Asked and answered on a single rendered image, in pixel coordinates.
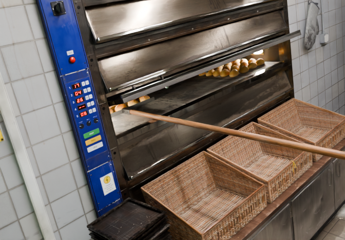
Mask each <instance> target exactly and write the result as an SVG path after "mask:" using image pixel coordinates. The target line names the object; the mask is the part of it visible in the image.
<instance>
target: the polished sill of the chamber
mask: <svg viewBox="0 0 345 240"><path fill-rule="evenodd" d="M287 65H288V62H287V61H281V62H279V63H277V64H274V65H272V66H270V67H268V68H265V69H263V70H261V71H259V72H257V73H254V74H252V75H250V76H248V77H245V78H243V79H241V80H239V81H237V82H234V83H232V84H230V85H228V86H225V87H223V88H221V89H219V90H216V91H214V92H212V93H210V94H208V95H205V96H203V97H201V98H199V99H196V100H194V101H191V102H189V103H187V104H185V105H182V106H180V107H178V108H176V109H174V110H171V111H169V112H167V113H165V114H163V115H162V116H167V117H172V118H178V117H180V116H182V115H185V114H187V113H189V112H191V111H192V110H195V109H197V108H199V107H201V106H204V105H206V104H208V103H210V102H212V101H214V100H216V99H218V98H221V97H223V96H225V95H227V94H229V93H231V92H233V91H235V90H237V89H240V88H242V87H244V86H246V85H248V84H250V83H252V82H254V81H257V80H259V79H261V78H263V77H265V76H267V75H269V74H271V73H273V72H276V71H278V70H280V69H282V68H284V67H286V66H287ZM165 123H168V122H166V121H162V120H157V119H151V120H149V121H147V122H145V123H142V124H140V125H138V126H136V127H133V128H131V129H129V130H127V131H125V132H122V133H120V134H118V135H116V138H117V142H118V145H120V144H123V143H125V142H127V141H129V140H131V139H133V138H135V137H137V136H140V135H142V134H144V133H146V132H149V131H151V130H153V129H154V128H156V127H159V126H161V125H163V124H165Z"/></svg>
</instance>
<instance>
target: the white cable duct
mask: <svg viewBox="0 0 345 240"><path fill-rule="evenodd" d="M0 113H1V116H2V119H3V122H4V125H5V128H6V131H7V134H8V137H9V139H10V142H11V145H12V148H13V151H14V154H15V157H16V160H17V163H18V166H19V169H20V172H21V174H22V177H23V180H24V183H25V186H26V189H27V192H28V195H29V198H30V201H31V204H32V207H33V209H34V212H35V215H36V219H37V222H38V224H39V227H40V230H41V233H42V236H43V239H44V240H56V239H55V236H54V233H53V230H52V227H51V224H50V221H49V218H48V215H47V212H46V209H45V206H44V203H43V200H42V197H41V193H40V190H39V187H38V185H37V182H36V178H35V175H34V172H33V169H32V166H31V163H30V160H29V157H28V154H27V151H26V148H25V145H24V142H23V139H22V136H21V133H20V130H19V127H18V124H17V121H16V118H15V115H14V112H13V109H12V106H11V103H10V100H9V97H8V94H7V91H6V88H5V85H4V82H3V78H2V75H1V72H0Z"/></svg>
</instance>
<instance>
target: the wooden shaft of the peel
mask: <svg viewBox="0 0 345 240"><path fill-rule="evenodd" d="M130 114H134V115H138V116H143V117H147V118H153V119H157V120H162V121H166V122H171V123H176V124H180V125H186V126H190V127H195V128H199V129H203V130H207V131H212V132H217V133H222V134H226V135H231V136H236V137H240V138H245V139H250V140H255V141H259V142H264V143H269V144H273V145H278V146H283V147H288V148H291V149H296V150H300V151H305V152H310V153H314V154H319V155H324V156H329V157H333V158H338V159H342V160H345V152H343V151H338V150H333V149H327V148H324V147H319V146H314V145H309V144H304V143H299V142H293V141H288V140H283V139H278V138H273V137H268V136H263V135H257V134H252V133H247V132H242V131H237V130H232V129H229V128H223V127H218V126H213V125H208V124H203V123H198V122H192V121H187V120H182V119H177V118H172V117H167V116H162V115H157V114H152V113H147V112H142V111H138V110H133V109H131V110H130Z"/></svg>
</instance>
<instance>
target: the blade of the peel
mask: <svg viewBox="0 0 345 240"><path fill-rule="evenodd" d="M154 100H155V98H154V97H150V98H149V99H147V100H144V101H142V102H139V103H137V104H134V105H132V106H129V107H128V108H132V109H134V108H137V107H139V106H142V105H144V104H147V103H149V102H152V101H154ZM122 113H123V112H122V110H119V111H116V112H114V113H111V117H115V116H117V115H120V114H122Z"/></svg>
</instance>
